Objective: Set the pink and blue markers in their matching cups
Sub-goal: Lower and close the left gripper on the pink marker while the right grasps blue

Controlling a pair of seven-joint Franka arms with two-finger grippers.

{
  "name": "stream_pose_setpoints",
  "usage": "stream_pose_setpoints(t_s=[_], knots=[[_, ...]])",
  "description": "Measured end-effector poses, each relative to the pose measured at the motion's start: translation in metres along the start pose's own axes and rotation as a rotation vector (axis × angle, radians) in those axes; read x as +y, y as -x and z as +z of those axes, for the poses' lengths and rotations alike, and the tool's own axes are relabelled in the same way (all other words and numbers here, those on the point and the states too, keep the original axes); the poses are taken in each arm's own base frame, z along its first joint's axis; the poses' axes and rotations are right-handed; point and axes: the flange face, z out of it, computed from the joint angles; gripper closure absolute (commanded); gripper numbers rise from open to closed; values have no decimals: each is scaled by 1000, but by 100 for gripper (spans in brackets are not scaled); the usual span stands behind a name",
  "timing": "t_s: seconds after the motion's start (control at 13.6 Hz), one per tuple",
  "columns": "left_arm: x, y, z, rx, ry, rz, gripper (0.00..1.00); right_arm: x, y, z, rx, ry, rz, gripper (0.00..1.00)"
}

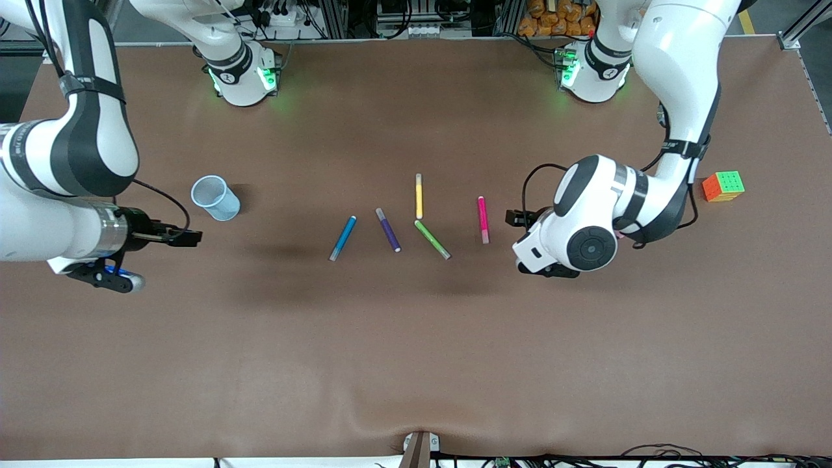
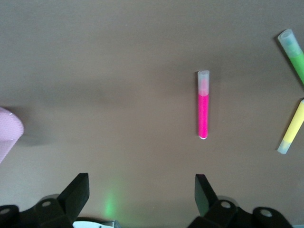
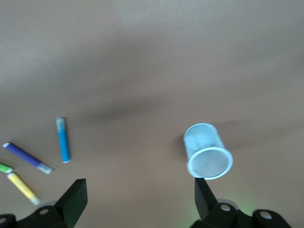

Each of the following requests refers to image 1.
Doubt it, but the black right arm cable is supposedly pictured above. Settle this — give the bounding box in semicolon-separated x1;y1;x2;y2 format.
130;179;191;233

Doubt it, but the purple marker pen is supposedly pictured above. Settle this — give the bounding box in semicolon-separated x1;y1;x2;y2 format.
375;208;402;253

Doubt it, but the aluminium frame post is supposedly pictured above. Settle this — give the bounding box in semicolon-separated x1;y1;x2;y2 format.
777;0;832;51
494;0;525;37
322;0;349;40

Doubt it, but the translucent blue plastic cup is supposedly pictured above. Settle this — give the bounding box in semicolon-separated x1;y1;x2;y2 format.
190;175;241;222

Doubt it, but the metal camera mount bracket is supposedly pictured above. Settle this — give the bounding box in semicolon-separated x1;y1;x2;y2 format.
398;430;441;468

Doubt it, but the pile of orange objects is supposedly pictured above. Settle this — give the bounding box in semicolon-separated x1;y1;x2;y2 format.
517;0;599;38

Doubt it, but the brown table mat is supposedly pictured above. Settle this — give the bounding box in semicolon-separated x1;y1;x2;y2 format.
0;36;832;462

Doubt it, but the green marker pen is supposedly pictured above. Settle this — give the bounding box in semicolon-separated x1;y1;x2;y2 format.
414;220;452;261

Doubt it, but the colourful puzzle cube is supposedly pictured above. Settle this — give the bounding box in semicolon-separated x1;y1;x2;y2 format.
701;170;746;203

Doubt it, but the blue marker pen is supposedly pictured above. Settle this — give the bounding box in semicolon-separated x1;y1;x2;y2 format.
330;215;358;263

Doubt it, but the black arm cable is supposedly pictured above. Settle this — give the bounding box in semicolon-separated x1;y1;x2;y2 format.
522;162;570;216
130;179;191;233

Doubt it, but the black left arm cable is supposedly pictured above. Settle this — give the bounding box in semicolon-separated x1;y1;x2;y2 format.
522;162;570;216

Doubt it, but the white power strip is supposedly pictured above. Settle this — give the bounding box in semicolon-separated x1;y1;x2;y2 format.
250;5;301;28

